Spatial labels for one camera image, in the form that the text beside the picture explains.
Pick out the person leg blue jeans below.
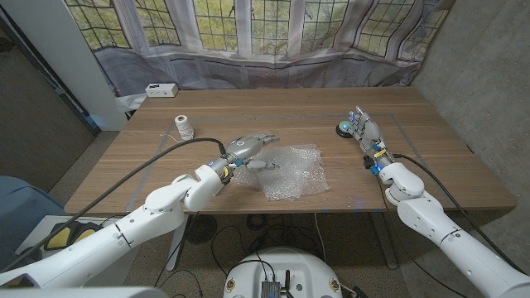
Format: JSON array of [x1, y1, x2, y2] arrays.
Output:
[[0, 243, 42, 272]]

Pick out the white power strip box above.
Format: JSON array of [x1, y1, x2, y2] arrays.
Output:
[[144, 83, 179, 99]]

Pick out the black round floor disc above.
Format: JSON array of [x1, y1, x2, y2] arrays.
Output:
[[185, 214, 219, 245]]

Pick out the printed window backdrop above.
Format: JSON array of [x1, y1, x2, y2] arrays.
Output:
[[64, 0, 456, 97]]

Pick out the black yellow foot pedal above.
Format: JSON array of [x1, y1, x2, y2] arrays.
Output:
[[43, 225, 74, 252], [70, 223, 104, 245]]

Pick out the blue upholstered seat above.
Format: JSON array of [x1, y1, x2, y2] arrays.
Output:
[[0, 175, 67, 249]]

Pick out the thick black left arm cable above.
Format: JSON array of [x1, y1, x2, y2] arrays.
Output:
[[0, 137, 228, 273]]

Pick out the grey electronics box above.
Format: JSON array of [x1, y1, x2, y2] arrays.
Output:
[[260, 280, 282, 298]]

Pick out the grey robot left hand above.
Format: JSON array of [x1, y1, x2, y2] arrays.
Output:
[[209, 132, 281, 177]]

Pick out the green button black base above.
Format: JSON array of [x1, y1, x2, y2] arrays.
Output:
[[335, 120, 356, 139]]

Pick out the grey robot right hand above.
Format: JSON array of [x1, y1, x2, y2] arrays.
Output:
[[345, 105, 394, 169]]

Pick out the clear bubble wrap sheet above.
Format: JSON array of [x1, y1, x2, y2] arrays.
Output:
[[231, 143, 331, 203]]

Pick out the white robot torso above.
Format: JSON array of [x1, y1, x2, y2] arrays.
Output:
[[222, 247, 344, 298]]

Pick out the white floor mat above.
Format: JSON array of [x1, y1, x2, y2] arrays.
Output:
[[14, 214, 125, 270]]

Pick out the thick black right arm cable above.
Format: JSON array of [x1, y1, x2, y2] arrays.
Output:
[[392, 152, 530, 276]]

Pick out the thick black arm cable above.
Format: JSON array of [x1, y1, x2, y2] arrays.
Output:
[[392, 152, 530, 276], [0, 137, 228, 273]]

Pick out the black floor cable tangle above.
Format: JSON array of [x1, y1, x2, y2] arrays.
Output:
[[210, 213, 328, 278]]

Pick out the white thread spool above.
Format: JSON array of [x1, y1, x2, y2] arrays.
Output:
[[174, 114, 195, 142]]

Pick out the grey table leg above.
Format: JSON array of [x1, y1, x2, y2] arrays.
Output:
[[370, 213, 399, 270]]

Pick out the white table leg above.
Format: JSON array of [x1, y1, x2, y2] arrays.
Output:
[[165, 214, 190, 271]]

